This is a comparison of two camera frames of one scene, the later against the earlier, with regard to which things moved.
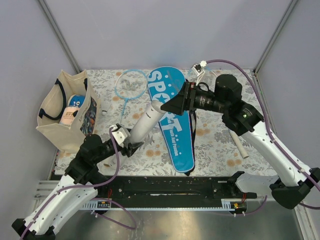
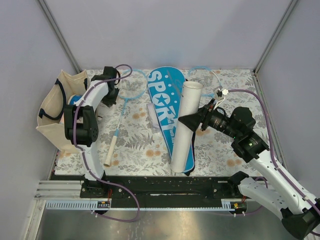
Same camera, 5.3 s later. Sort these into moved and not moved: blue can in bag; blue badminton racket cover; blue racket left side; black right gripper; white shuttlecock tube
Moved: white shuttlecock tube; black right gripper
Not moved: blue can in bag; blue badminton racket cover; blue racket left side
